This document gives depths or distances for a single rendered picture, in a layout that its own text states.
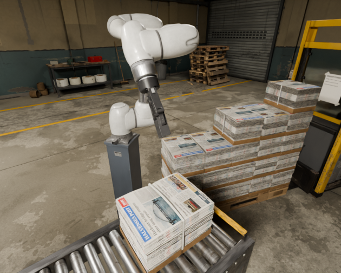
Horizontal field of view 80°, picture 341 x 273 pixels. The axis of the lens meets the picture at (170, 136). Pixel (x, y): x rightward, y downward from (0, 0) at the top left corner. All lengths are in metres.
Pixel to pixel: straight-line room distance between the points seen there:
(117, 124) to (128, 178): 0.46
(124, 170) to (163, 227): 0.87
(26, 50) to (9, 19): 0.79
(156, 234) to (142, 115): 0.89
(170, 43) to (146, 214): 0.69
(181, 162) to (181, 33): 1.12
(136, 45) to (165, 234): 0.71
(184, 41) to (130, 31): 0.19
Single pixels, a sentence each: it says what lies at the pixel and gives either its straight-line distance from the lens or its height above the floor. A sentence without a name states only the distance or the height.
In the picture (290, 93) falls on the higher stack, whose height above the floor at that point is 1.23.
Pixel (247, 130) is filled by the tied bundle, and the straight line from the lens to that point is 1.91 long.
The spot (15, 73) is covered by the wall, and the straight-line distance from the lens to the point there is 7.68.
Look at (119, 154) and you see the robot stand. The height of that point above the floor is 0.91.
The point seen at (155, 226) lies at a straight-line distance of 0.90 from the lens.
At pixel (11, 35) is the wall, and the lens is 7.62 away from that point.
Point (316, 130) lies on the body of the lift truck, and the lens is 2.93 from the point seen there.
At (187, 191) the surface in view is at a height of 1.03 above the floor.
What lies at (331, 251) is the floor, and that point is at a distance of 2.52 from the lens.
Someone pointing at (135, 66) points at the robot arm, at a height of 1.63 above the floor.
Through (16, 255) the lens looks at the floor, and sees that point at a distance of 2.45.
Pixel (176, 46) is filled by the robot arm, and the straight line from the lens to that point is 0.79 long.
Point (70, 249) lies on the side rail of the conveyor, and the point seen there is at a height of 0.80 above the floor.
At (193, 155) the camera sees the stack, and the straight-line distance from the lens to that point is 1.71.
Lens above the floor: 1.73
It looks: 27 degrees down
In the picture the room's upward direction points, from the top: straight up
